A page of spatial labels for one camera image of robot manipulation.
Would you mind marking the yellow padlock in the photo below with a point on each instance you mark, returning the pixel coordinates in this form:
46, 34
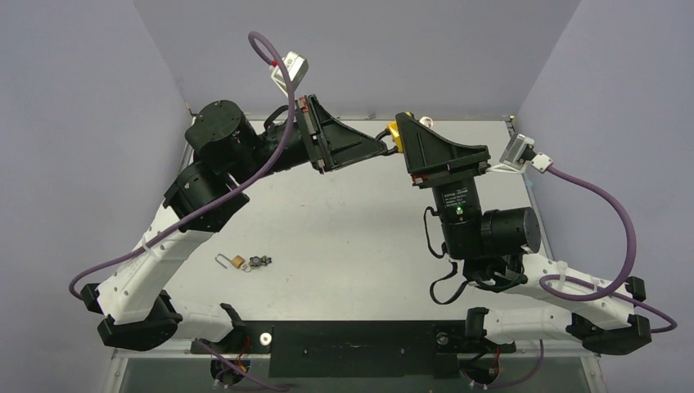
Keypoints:
391, 131

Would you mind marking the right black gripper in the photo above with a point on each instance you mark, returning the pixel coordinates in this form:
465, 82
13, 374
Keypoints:
449, 169

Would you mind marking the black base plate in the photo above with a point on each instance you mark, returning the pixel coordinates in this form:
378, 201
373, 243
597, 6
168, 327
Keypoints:
359, 348

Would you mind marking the small brass padlock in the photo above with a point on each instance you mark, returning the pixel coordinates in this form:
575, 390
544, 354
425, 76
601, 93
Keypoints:
237, 262

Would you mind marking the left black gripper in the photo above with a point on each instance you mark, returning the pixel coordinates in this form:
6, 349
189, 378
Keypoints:
344, 145

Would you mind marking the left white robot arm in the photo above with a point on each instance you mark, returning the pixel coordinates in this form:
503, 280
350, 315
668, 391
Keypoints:
137, 312

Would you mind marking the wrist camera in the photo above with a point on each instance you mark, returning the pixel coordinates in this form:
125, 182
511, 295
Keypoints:
297, 67
519, 154

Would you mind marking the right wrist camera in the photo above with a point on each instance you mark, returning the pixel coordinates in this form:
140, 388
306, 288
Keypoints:
519, 154

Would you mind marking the small keys bunch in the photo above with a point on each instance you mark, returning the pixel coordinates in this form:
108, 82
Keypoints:
256, 262

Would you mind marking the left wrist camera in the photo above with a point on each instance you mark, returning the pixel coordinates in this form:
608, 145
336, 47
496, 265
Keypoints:
297, 67

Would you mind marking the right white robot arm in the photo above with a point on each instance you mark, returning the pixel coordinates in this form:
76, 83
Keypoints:
499, 250

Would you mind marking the silver keys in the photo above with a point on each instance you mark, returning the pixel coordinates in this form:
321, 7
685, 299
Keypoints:
427, 121

